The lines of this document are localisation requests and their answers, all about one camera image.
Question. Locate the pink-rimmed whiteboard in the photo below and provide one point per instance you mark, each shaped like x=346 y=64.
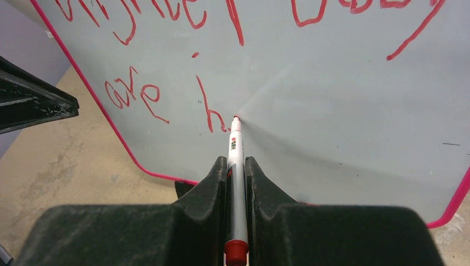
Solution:
x=341 y=102

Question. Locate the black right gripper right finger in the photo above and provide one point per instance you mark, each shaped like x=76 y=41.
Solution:
x=283 y=231

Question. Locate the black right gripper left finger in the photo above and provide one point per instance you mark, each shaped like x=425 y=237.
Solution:
x=186 y=232

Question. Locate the red white marker pen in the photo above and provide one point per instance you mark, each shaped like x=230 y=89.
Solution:
x=236 y=248

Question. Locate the black whiteboard foot clip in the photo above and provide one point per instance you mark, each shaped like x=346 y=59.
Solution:
x=182 y=188

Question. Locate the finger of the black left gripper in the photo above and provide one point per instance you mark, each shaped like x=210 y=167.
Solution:
x=28 y=101

